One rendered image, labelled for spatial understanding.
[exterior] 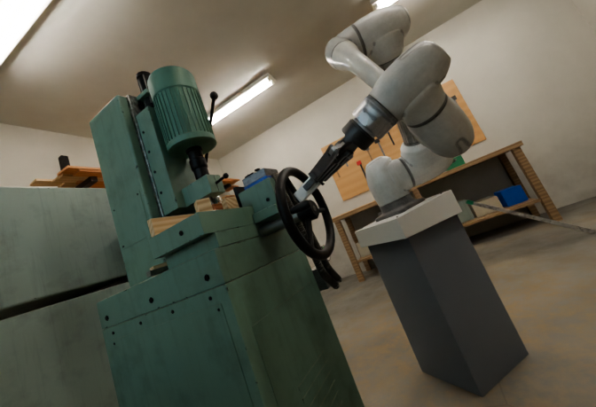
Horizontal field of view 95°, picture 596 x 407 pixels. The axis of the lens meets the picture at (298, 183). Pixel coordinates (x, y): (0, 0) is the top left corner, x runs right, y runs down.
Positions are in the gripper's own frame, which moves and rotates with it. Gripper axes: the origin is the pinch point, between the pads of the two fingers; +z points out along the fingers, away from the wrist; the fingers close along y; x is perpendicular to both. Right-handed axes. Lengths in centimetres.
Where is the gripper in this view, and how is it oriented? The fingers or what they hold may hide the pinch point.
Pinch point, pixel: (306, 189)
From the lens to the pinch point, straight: 69.3
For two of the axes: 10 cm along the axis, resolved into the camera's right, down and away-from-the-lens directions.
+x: 6.2, 7.2, -3.2
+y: -4.6, 0.0, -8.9
